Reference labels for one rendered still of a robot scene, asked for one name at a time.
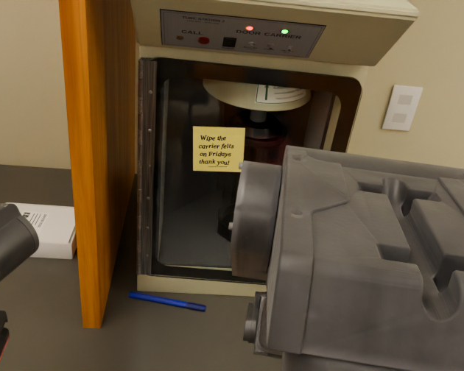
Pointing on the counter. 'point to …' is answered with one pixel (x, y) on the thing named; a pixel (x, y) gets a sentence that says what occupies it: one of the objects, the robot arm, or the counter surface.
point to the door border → (149, 88)
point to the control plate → (303, 37)
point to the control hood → (349, 20)
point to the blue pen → (167, 301)
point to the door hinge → (141, 160)
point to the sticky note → (218, 149)
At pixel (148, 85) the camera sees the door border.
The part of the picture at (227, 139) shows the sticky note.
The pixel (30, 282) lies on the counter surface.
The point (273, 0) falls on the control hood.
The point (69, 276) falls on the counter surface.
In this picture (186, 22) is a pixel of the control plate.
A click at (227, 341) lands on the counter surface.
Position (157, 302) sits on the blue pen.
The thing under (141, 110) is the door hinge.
